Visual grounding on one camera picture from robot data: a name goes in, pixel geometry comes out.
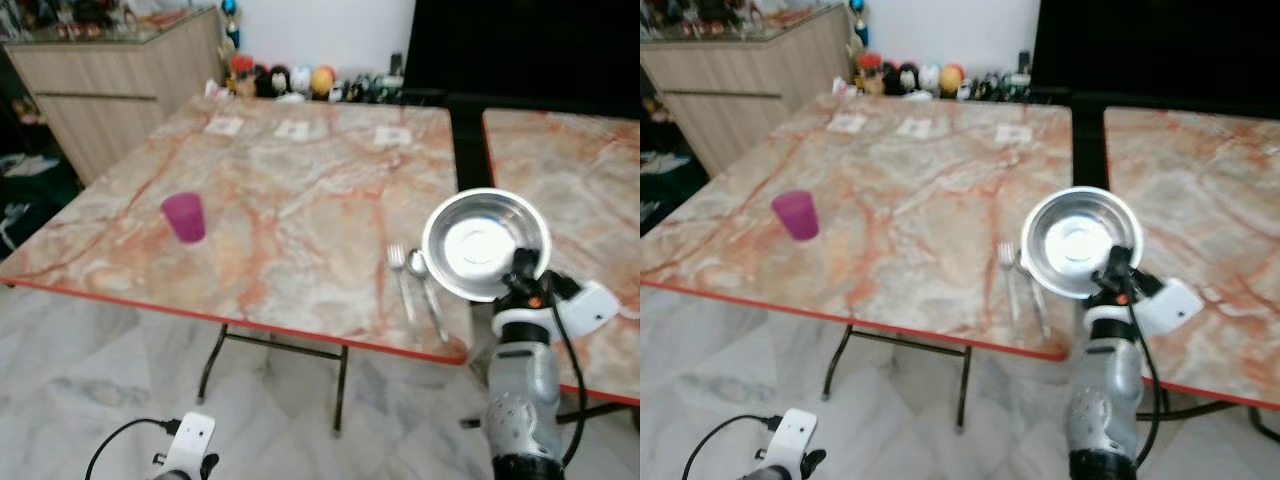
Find round stainless steel bowl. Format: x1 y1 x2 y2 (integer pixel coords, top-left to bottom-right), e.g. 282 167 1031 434
421 188 552 303
1021 187 1144 300

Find silver metal spoon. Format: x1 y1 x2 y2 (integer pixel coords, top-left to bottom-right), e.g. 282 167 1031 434
408 248 451 345
1016 249 1054 342

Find silver metal fork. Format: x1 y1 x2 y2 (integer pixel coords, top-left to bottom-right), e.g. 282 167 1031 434
387 244 417 324
997 242 1024 327

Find black television screen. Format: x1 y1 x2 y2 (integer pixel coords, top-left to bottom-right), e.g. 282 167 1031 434
400 0 641 103
1030 0 1280 103

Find purple plastic cup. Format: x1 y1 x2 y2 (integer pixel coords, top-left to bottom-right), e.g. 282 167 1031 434
161 193 207 245
771 190 819 242

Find light wood cabinet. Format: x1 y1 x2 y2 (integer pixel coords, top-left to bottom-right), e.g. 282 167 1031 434
3 8 227 187
640 5 862 178

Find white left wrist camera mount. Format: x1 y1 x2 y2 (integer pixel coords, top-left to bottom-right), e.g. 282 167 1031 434
764 408 819 476
160 412 217 477

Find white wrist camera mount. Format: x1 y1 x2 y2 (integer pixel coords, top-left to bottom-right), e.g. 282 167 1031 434
160 412 217 477
1085 277 1205 339
494 279 623 343
764 408 819 476

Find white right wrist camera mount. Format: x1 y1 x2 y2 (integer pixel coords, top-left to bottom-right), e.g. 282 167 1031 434
1085 277 1205 339
494 279 623 343

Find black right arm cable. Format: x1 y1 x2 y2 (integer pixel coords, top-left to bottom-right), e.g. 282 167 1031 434
536 284 590 471
1124 284 1164 469

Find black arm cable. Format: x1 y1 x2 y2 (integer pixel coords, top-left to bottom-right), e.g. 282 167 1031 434
536 284 590 471
1124 284 1164 469
85 418 182 480
682 414 782 480

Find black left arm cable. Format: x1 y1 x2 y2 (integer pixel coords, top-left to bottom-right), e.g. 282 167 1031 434
682 414 782 480
85 418 182 480

